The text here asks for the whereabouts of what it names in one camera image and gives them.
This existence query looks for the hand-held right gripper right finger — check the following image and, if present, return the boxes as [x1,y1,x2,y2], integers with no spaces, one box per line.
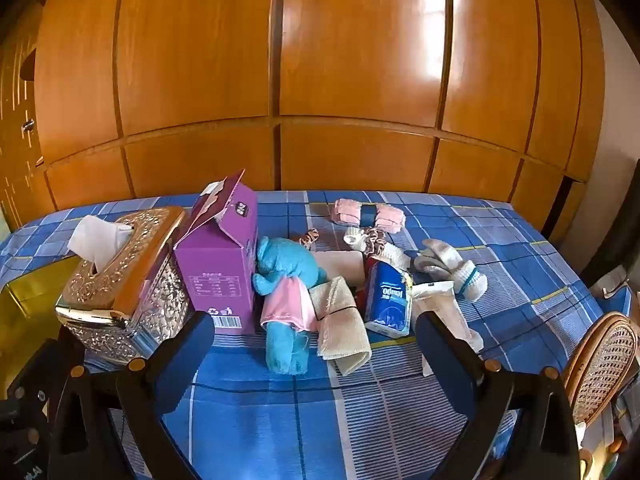
[416,311,581,480]

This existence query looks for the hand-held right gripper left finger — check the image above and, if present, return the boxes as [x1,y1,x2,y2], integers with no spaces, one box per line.
[47,311,217,480]

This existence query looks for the white plastic packet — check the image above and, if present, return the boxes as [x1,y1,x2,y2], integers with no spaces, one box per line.
[411,280,486,378]

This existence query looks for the blue tissue packet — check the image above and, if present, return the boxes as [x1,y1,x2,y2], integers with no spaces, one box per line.
[364,259,414,338]

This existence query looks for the white socks teal stripe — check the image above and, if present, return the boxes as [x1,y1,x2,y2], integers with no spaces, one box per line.
[413,238,488,302]

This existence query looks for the beige cloth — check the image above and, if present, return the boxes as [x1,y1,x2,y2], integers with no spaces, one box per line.
[309,276,372,377]

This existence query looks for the patterned scrunchie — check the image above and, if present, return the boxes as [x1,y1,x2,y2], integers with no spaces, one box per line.
[361,227,388,258]

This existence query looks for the blue plush toy pink dress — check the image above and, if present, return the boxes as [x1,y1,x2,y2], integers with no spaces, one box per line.
[251,236,328,376]

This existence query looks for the white foam pad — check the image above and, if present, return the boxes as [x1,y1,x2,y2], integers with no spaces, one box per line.
[314,250,368,291]

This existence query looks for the gold tray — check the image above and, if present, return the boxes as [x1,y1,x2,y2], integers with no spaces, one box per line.
[0,267,76,341]

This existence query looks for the small pink white packet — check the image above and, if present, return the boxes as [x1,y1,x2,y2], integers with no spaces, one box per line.
[333,198,407,233]

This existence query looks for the silver embossed tissue box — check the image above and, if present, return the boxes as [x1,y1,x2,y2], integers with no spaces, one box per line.
[55,206,193,361]

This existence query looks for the purple carton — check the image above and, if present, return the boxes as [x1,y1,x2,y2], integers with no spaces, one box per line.
[172,169,261,337]

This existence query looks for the white knit cloth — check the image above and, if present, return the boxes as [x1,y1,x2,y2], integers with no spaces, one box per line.
[382,242,411,268]

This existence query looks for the blue plaid tablecloth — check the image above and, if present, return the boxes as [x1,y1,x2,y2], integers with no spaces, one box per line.
[0,190,633,480]

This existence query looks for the white tissue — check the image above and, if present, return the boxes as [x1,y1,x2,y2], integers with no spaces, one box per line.
[66,215,135,272]

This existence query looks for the wicker chair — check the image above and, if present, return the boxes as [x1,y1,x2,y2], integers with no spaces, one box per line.
[562,311,640,426]

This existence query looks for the wooden door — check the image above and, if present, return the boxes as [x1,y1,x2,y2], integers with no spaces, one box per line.
[0,5,46,231]

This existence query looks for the wooden wardrobe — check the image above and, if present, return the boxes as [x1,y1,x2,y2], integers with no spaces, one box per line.
[32,0,608,216]

